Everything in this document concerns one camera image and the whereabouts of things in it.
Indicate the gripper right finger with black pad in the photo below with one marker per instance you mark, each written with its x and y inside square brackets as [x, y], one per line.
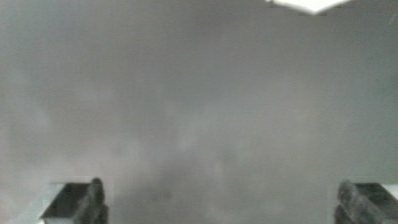
[368, 203]

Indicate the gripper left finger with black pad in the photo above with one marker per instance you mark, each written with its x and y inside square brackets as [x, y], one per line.
[75, 205]

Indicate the white boundary frame wall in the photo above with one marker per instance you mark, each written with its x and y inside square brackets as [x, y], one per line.
[310, 7]

